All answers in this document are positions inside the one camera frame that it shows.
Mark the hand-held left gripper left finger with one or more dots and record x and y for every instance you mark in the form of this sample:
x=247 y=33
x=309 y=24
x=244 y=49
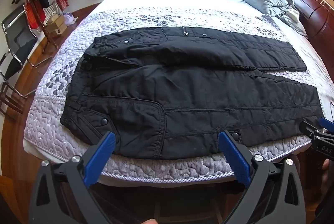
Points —
x=100 y=158

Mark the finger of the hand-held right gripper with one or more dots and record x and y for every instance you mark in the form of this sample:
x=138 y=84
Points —
x=328 y=124
x=310 y=130

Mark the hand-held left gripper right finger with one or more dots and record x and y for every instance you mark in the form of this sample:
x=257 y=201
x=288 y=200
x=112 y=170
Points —
x=233 y=158

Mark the black quilted jacket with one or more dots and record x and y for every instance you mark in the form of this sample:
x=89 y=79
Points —
x=182 y=98

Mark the person's right hand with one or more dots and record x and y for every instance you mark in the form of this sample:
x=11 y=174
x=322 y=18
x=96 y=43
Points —
x=328 y=171

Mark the bed with patterned quilt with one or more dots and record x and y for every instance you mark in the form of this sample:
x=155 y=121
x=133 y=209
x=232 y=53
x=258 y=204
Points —
x=47 y=124

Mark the dark wooden headboard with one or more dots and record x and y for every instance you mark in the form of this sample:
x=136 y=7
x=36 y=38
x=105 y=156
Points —
x=318 y=17

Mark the dark wooden stool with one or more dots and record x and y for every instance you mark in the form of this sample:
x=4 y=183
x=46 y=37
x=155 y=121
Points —
x=10 y=98

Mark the wooden coat rack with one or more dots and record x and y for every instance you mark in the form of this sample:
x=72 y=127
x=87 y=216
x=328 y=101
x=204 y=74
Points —
x=51 y=38

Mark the large cardboard box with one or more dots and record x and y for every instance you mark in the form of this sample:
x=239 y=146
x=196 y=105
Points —
x=56 y=30

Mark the small purple appliance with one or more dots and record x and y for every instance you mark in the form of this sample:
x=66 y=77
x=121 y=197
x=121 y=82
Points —
x=69 y=19

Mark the small cardboard box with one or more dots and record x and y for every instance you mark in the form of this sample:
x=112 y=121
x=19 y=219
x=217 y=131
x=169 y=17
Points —
x=56 y=21

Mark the black chrome chair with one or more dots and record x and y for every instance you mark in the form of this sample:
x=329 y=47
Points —
x=18 y=38

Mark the red orange garment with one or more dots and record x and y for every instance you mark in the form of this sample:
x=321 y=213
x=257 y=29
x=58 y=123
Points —
x=32 y=14

